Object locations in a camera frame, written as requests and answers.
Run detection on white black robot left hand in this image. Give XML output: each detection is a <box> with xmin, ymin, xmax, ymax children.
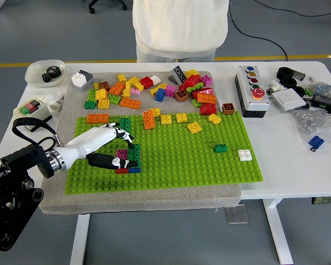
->
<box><xmin>55</xmin><ymin>123</ymin><xmax>139</xmax><ymax>171</ymax></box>

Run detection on dark green long toy brick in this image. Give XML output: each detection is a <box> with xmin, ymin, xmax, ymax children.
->
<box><xmin>127</xmin><ymin>143</ymin><xmax>141</xmax><ymax>169</ymax></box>
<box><xmin>119</xmin><ymin>117</ymin><xmax>132</xmax><ymax>133</ymax></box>

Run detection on orange long toy brick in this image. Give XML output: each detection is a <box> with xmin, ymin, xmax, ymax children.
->
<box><xmin>142</xmin><ymin>108</ymin><xmax>156</xmax><ymax>130</ymax></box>
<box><xmin>119</xmin><ymin>97</ymin><xmax>142</xmax><ymax>110</ymax></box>
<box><xmin>86</xmin><ymin>113</ymin><xmax>110</xmax><ymax>124</ymax></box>
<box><xmin>196</xmin><ymin>92</ymin><xmax>218</xmax><ymax>105</ymax></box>

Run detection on brown square toy brick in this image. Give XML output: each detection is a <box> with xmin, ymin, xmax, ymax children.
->
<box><xmin>222</xmin><ymin>102</ymin><xmax>236</xmax><ymax>115</ymax></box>
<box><xmin>174</xmin><ymin>89</ymin><xmax>189</xmax><ymax>102</ymax></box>

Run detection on grey sloped toy brick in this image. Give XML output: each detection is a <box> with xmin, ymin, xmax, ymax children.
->
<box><xmin>167</xmin><ymin>65</ymin><xmax>188</xmax><ymax>84</ymax></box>

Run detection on red curved toy brick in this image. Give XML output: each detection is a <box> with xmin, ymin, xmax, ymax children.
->
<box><xmin>191</xmin><ymin>87</ymin><xmax>213</xmax><ymax>99</ymax></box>

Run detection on white square toy brick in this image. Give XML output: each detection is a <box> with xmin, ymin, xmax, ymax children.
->
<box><xmin>237</xmin><ymin>149</ymin><xmax>253</xmax><ymax>162</ymax></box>

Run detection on white and grey block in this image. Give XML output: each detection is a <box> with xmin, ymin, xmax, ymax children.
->
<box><xmin>71</xmin><ymin>69</ymin><xmax>94</xmax><ymax>92</ymax></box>

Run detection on grey-brown felt mat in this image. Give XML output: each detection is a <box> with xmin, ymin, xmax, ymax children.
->
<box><xmin>40</xmin><ymin>71</ymin><xmax>242</xmax><ymax>216</ymax></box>

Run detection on white plastic tray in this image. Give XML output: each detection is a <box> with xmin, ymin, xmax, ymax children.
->
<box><xmin>24</xmin><ymin>59</ymin><xmax>66</xmax><ymax>88</ymax></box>

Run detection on white table leg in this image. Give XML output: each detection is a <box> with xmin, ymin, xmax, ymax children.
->
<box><xmin>70</xmin><ymin>214</ymin><xmax>91</xmax><ymax>265</ymax></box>
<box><xmin>261</xmin><ymin>198</ymin><xmax>295</xmax><ymax>265</ymax></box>

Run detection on lime green studded baseplate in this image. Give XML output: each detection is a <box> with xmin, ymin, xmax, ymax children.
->
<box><xmin>64</xmin><ymin>110</ymin><xmax>264</xmax><ymax>195</ymax></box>

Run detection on black office chair base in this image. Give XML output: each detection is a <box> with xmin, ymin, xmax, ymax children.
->
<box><xmin>87</xmin><ymin>0</ymin><xmax>127</xmax><ymax>14</ymax></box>

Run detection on grey floor plate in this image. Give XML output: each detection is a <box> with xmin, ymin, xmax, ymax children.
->
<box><xmin>225</xmin><ymin>205</ymin><xmax>250</xmax><ymax>225</ymax></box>

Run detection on white push-button control box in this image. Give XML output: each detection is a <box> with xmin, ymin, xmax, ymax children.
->
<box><xmin>234</xmin><ymin>65</ymin><xmax>270</xmax><ymax>119</ymax></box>

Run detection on white pipe fitting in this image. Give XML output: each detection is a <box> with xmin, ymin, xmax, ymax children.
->
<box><xmin>266</xmin><ymin>79</ymin><xmax>286</xmax><ymax>96</ymax></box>

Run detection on dark clear plastic case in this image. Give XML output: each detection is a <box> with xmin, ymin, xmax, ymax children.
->
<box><xmin>291</xmin><ymin>68</ymin><xmax>306</xmax><ymax>81</ymax></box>

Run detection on clear bag of screws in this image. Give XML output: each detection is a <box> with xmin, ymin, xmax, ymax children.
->
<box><xmin>291</xmin><ymin>107</ymin><xmax>331</xmax><ymax>144</ymax></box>

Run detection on black power adapter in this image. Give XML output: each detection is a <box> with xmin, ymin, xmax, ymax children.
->
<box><xmin>311</xmin><ymin>93</ymin><xmax>331</xmax><ymax>111</ymax></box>

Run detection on clear bag of parts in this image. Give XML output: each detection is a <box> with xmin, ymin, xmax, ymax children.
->
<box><xmin>308</xmin><ymin>81</ymin><xmax>331</xmax><ymax>97</ymax></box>

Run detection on table height control panel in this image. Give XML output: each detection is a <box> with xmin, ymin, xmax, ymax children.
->
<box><xmin>311</xmin><ymin>195</ymin><xmax>331</xmax><ymax>205</ymax></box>

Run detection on white switch box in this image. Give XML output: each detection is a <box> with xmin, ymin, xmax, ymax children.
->
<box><xmin>13</xmin><ymin>98</ymin><xmax>54</xmax><ymax>132</ymax></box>

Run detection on black floor cable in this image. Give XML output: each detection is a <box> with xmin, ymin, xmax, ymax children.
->
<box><xmin>252</xmin><ymin>0</ymin><xmax>331</xmax><ymax>17</ymax></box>
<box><xmin>228</xmin><ymin>0</ymin><xmax>289</xmax><ymax>62</ymax></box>

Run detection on white wall switch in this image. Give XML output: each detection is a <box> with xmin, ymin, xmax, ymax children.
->
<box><xmin>272</xmin><ymin>88</ymin><xmax>307</xmax><ymax>112</ymax></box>

